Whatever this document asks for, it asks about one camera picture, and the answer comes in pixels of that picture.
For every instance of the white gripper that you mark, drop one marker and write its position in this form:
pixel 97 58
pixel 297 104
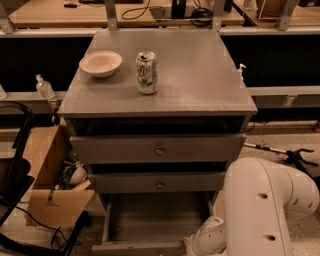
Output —
pixel 204 240

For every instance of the grey bottom drawer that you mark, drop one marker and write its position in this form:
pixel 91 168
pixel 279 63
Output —
pixel 152 224

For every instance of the grey drawer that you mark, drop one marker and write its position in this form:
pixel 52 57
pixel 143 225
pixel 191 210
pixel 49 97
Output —
pixel 111 183
pixel 152 224
pixel 156 149

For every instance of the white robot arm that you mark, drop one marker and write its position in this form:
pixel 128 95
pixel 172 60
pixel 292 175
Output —
pixel 259 197

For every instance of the grey middle drawer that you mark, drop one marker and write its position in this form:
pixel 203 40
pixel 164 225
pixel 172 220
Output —
pixel 111 183

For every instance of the grey top drawer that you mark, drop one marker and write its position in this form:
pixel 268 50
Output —
pixel 156 149

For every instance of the grey drawer cabinet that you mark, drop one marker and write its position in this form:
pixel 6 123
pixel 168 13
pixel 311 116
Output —
pixel 199 93

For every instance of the silver black pole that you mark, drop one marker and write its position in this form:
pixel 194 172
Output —
pixel 265 148

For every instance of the black floor stand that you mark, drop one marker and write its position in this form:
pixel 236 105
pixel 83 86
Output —
pixel 295 158

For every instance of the white cup in box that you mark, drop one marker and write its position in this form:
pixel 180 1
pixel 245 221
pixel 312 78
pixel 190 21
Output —
pixel 79 175

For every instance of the small white pump bottle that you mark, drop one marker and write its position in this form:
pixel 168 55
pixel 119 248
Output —
pixel 241 70

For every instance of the green white soda can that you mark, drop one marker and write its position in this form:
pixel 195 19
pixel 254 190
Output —
pixel 147 72

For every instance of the brown cardboard box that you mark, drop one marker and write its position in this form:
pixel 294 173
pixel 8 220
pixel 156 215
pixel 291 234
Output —
pixel 46 150

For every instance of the white bowl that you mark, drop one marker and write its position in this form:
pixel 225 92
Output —
pixel 100 64

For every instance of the clear sanitizer bottle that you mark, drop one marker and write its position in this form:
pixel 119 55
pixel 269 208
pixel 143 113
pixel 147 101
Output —
pixel 44 88

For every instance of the black monitor stand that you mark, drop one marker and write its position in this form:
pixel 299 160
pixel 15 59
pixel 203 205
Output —
pixel 178 8

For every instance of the black chair frame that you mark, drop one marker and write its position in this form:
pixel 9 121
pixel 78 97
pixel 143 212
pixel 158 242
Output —
pixel 14 178

